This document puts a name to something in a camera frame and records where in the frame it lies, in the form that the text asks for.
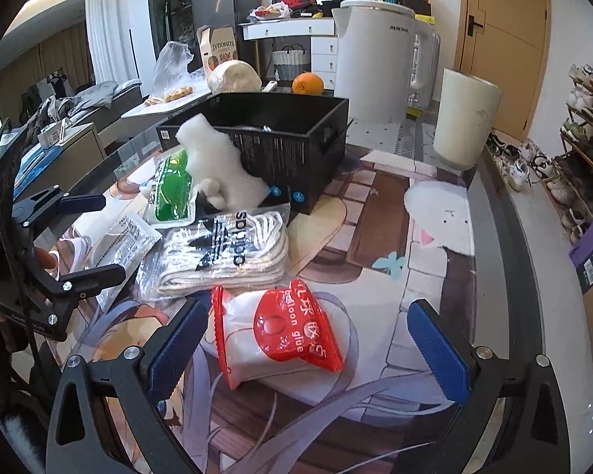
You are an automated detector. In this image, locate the orange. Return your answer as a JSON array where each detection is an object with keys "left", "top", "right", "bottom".
[{"left": 292, "top": 72, "right": 324, "bottom": 96}]

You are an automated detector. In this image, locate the wooden door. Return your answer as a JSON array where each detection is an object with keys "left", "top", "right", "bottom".
[{"left": 455, "top": 0, "right": 551, "bottom": 144}]

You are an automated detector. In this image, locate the clear plastic bag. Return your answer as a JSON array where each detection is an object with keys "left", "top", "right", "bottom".
[{"left": 145, "top": 40, "right": 213, "bottom": 107}]

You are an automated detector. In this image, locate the white socks pack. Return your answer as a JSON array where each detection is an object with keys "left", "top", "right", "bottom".
[{"left": 136, "top": 210, "right": 290, "bottom": 302}]

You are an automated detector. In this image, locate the grey clothing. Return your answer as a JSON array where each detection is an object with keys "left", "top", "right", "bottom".
[{"left": 69, "top": 81, "right": 119, "bottom": 112}]

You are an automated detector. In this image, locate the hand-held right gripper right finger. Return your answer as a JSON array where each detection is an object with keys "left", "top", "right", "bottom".
[{"left": 408, "top": 299, "right": 571, "bottom": 474}]

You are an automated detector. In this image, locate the clear face mask packet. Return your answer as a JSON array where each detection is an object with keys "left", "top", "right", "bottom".
[{"left": 72, "top": 214, "right": 164, "bottom": 307}]

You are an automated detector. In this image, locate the bed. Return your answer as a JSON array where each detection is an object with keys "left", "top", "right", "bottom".
[{"left": 30, "top": 81, "right": 144, "bottom": 144}]

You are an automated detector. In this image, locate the cardboard fruit box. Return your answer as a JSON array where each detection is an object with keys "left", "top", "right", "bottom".
[{"left": 196, "top": 26, "right": 239, "bottom": 77}]

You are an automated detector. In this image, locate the white desk with drawers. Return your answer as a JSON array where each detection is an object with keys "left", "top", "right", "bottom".
[{"left": 242, "top": 17, "right": 339, "bottom": 90}]

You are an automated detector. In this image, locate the glass door cabinet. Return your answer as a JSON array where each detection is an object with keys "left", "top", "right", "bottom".
[{"left": 145, "top": 0, "right": 193, "bottom": 57}]

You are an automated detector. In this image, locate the white foam piece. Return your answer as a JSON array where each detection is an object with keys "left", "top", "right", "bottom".
[{"left": 176, "top": 113, "right": 270, "bottom": 208}]

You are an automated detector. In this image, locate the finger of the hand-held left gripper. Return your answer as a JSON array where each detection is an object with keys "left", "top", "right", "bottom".
[
  {"left": 12, "top": 185, "right": 107, "bottom": 228},
  {"left": 47, "top": 264, "right": 127, "bottom": 304}
]

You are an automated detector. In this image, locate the white side table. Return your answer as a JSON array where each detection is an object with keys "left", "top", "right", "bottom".
[{"left": 121, "top": 79, "right": 213, "bottom": 124}]

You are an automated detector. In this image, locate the red and white bag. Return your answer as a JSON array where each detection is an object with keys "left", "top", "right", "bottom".
[{"left": 212, "top": 280, "right": 345, "bottom": 390}]

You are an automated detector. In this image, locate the black fridge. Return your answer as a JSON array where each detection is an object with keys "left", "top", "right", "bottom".
[{"left": 190, "top": 0, "right": 263, "bottom": 80}]

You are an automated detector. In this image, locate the black cardboard box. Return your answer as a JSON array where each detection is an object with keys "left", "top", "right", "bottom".
[{"left": 155, "top": 91, "right": 350, "bottom": 215}]

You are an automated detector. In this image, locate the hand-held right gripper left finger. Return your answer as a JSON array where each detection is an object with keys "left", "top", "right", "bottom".
[{"left": 46, "top": 297, "right": 209, "bottom": 474}]

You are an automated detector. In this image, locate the green packet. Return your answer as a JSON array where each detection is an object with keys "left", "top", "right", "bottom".
[{"left": 141, "top": 150, "right": 201, "bottom": 228}]

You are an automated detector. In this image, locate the white curtain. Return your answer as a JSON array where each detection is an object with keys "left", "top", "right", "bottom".
[{"left": 84, "top": 0, "right": 134, "bottom": 90}]

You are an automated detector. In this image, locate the printed table mat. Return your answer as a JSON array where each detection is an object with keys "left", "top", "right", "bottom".
[{"left": 44, "top": 123, "right": 480, "bottom": 474}]

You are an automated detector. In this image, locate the white electric kettle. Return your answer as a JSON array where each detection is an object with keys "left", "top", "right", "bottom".
[{"left": 331, "top": 0, "right": 443, "bottom": 123}]

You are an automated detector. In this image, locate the cream yarn ball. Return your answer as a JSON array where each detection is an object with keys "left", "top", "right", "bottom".
[{"left": 206, "top": 59, "right": 263, "bottom": 94}]

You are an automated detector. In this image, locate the shoe rack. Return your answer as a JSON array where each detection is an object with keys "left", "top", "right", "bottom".
[{"left": 548, "top": 64, "right": 593, "bottom": 243}]

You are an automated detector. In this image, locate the grey woven basket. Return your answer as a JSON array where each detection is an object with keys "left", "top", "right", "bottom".
[{"left": 272, "top": 45, "right": 310, "bottom": 81}]

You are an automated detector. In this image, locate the white tumbler cup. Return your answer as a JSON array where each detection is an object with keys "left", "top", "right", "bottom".
[{"left": 433, "top": 68, "right": 503, "bottom": 169}]

